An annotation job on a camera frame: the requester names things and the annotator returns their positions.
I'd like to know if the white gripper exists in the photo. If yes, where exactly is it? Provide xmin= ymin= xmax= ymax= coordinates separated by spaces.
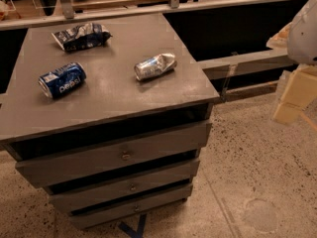
xmin=272 ymin=0 xmax=317 ymax=124

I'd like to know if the blue chip bag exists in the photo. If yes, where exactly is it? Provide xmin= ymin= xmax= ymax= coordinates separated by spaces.
xmin=53 ymin=23 xmax=112 ymax=52

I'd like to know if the silver redbull can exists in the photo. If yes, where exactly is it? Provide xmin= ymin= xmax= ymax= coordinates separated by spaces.
xmin=134 ymin=53 xmax=177 ymax=81

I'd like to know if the bottom grey drawer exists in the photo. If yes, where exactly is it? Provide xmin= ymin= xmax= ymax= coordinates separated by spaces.
xmin=69 ymin=182 xmax=193 ymax=229

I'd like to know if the top grey drawer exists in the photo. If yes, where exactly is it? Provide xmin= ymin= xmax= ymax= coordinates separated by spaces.
xmin=16 ymin=121 xmax=211 ymax=187

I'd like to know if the grey drawer cabinet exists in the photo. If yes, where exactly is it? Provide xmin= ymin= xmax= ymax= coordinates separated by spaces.
xmin=0 ymin=14 xmax=217 ymax=218

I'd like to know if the middle grey drawer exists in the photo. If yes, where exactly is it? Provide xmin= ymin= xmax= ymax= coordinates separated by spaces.
xmin=50 ymin=158 xmax=200 ymax=213

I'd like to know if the grey drawer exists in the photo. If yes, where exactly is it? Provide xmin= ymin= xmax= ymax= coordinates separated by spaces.
xmin=50 ymin=158 xmax=200 ymax=213
xmin=69 ymin=182 xmax=193 ymax=229
xmin=16 ymin=121 xmax=211 ymax=187

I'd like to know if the blue pepsi can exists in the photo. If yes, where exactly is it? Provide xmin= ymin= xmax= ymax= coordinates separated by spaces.
xmin=39 ymin=62 xmax=86 ymax=98

